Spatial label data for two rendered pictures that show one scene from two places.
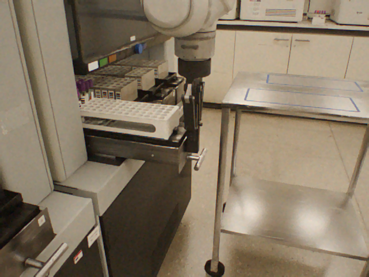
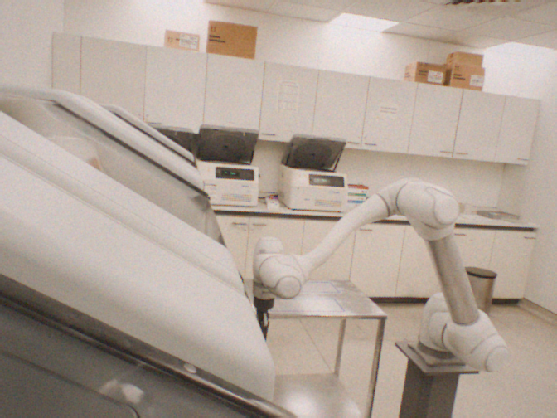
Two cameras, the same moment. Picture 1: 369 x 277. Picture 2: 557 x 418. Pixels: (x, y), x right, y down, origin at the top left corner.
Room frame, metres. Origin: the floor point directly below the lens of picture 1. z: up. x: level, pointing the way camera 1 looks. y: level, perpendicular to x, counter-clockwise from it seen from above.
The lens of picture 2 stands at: (-0.59, 0.69, 1.57)
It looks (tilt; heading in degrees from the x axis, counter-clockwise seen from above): 10 degrees down; 330
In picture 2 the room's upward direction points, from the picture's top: 6 degrees clockwise
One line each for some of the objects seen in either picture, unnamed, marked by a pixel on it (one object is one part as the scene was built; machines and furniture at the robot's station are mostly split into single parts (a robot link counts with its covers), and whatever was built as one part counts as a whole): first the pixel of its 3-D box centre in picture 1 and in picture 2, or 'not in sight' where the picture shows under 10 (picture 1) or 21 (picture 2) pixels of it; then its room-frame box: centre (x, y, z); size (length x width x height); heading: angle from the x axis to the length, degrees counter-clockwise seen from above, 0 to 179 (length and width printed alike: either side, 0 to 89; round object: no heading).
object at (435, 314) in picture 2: not in sight; (443, 319); (0.52, -0.82, 0.87); 0.18 x 0.16 x 0.22; 168
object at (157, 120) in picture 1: (120, 118); not in sight; (0.72, 0.16, 0.83); 0.30 x 0.10 x 0.06; 73
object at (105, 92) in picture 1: (114, 92); not in sight; (0.90, 0.21, 0.85); 0.12 x 0.02 x 0.06; 163
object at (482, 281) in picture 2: not in sight; (476, 293); (1.87, -3.09, 0.23); 0.38 x 0.31 x 0.46; 163
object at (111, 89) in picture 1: (120, 92); not in sight; (0.89, 0.19, 0.85); 0.12 x 0.02 x 0.06; 163
